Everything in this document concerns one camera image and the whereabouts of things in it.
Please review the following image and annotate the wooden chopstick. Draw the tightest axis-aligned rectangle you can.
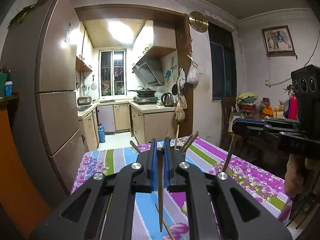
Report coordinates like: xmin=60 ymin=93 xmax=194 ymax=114
xmin=222 ymin=134 xmax=238 ymax=172
xmin=130 ymin=140 xmax=141 ymax=153
xmin=179 ymin=134 xmax=194 ymax=153
xmin=157 ymin=147 xmax=164 ymax=232
xmin=162 ymin=218 xmax=176 ymax=240
xmin=180 ymin=131 xmax=199 ymax=153
xmin=174 ymin=123 xmax=180 ymax=150

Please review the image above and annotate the kitchen window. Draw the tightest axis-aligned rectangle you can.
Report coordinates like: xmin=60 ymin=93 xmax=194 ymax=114
xmin=99 ymin=49 xmax=127 ymax=98

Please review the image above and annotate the person right hand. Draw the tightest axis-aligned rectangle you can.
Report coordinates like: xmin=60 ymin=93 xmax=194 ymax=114
xmin=284 ymin=154 xmax=319 ymax=199

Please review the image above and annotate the red thermos bottle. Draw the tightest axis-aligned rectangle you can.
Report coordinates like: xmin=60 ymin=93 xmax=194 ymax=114
xmin=288 ymin=93 xmax=298 ymax=120

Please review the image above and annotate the floral striped tablecloth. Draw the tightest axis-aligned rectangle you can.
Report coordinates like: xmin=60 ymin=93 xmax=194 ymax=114
xmin=72 ymin=139 xmax=292 ymax=239

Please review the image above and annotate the stainless electric kettle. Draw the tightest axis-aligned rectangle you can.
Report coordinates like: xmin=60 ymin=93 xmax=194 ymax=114
xmin=161 ymin=92 xmax=174 ymax=107

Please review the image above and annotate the wooden chair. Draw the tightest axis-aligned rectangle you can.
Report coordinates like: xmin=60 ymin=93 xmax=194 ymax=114
xmin=220 ymin=96 xmax=244 ymax=150

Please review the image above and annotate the potted plant red pot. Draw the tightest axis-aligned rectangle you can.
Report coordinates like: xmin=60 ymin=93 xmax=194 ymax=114
xmin=236 ymin=92 xmax=258 ymax=112

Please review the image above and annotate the black wok on stove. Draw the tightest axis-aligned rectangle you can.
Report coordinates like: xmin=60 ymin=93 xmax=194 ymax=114
xmin=128 ymin=87 xmax=156 ymax=98

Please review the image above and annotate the blue water jug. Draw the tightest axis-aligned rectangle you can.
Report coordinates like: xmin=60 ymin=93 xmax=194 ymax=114
xmin=98 ymin=124 xmax=105 ymax=143

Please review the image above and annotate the hanging white plastic bag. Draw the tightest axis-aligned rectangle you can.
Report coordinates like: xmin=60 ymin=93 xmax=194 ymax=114
xmin=187 ymin=61 xmax=200 ymax=85

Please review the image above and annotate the steel range hood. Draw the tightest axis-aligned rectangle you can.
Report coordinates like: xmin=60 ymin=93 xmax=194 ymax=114
xmin=132 ymin=56 xmax=164 ymax=86

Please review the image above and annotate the framed elephant picture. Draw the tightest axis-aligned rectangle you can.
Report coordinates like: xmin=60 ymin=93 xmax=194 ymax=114
xmin=261 ymin=25 xmax=297 ymax=57

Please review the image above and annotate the dark curtained window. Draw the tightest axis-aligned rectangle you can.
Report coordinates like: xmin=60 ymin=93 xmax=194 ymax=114
xmin=208 ymin=23 xmax=237 ymax=101

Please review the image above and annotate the orange wooden cabinet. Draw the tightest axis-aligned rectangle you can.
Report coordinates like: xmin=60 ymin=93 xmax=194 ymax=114
xmin=1 ymin=96 xmax=52 ymax=239

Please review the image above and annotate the brown three-door refrigerator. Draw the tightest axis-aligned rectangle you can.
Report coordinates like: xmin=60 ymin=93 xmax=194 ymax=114
xmin=1 ymin=0 xmax=85 ymax=207

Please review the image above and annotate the blue white cup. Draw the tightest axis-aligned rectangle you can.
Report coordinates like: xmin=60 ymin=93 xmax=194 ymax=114
xmin=5 ymin=81 xmax=13 ymax=96

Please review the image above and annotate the green box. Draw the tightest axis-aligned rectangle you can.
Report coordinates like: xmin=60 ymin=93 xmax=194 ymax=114
xmin=0 ymin=73 xmax=7 ymax=97

